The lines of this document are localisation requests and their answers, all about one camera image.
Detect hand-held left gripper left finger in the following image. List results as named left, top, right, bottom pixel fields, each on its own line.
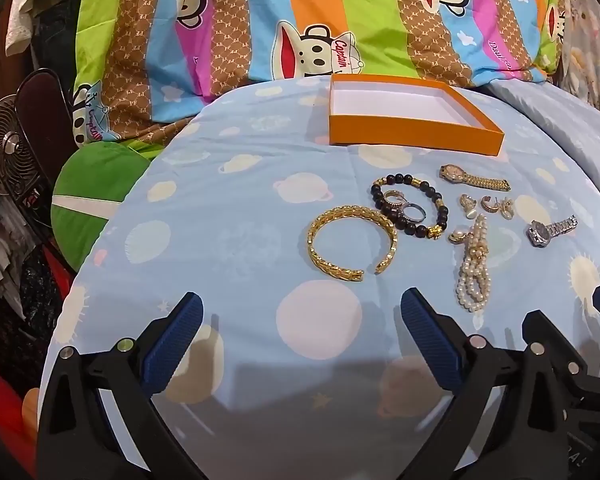
left=37, top=291, right=204, bottom=480

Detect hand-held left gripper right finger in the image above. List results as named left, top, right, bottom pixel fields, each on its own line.
left=401, top=287, right=581, bottom=480

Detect pearl bracelet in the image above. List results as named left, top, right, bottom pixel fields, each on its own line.
left=447, top=214, right=493, bottom=313

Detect silver wristwatch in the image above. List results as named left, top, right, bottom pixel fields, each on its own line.
left=526, top=214, right=579, bottom=249

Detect black bead bracelet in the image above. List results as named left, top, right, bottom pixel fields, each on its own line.
left=371, top=172, right=451, bottom=241

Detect gold cuff bangle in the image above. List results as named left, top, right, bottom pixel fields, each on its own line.
left=307, top=205, right=398, bottom=283

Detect gold wristwatch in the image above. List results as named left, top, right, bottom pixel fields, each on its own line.
left=439, top=162, right=511, bottom=192

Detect orange shallow box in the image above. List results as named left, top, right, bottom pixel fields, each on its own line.
left=328, top=74, right=506, bottom=157

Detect light blue planet bedsheet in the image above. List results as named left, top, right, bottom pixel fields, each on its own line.
left=40, top=77, right=600, bottom=480

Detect pile of clothes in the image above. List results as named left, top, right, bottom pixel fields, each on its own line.
left=0, top=192, right=77, bottom=401

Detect green round cushion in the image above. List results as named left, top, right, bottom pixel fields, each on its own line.
left=50, top=141, right=153, bottom=273

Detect pale blue pillow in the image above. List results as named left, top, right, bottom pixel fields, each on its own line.
left=480, top=77, right=600, bottom=211

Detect small grey fan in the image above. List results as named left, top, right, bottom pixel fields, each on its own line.
left=0, top=97, right=49, bottom=197

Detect dark brown oval board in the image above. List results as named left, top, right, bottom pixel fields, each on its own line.
left=16, top=69, right=79, bottom=202

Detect floral cloth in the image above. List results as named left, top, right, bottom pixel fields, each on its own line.
left=560, top=0, right=600, bottom=128

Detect colourful cartoon printed blanket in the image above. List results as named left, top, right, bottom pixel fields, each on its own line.
left=72, top=0, right=568, bottom=161

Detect hanging dark clothes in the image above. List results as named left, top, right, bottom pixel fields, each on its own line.
left=0, top=0, right=93, bottom=111

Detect white glitter shirt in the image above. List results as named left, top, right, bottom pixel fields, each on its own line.
left=4, top=0, right=65, bottom=57

